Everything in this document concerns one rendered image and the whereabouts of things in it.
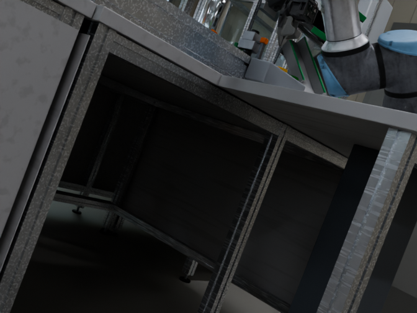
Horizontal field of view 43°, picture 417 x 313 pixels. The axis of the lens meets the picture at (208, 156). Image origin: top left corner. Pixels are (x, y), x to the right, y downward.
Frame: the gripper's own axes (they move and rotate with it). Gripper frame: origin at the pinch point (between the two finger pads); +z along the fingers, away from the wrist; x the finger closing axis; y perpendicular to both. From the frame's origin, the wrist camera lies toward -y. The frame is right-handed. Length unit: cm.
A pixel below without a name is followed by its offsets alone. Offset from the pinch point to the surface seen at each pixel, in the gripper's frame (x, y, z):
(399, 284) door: 243, -12, 80
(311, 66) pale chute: 33.8, -7.3, -2.9
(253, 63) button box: -19.0, 8.7, 12.8
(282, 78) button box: -11.0, 14.2, 13.5
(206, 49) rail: -36.6, 7.3, 16.3
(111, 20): -72, 15, 23
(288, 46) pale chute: 21.9, -12.1, -5.4
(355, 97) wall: 265, -107, -44
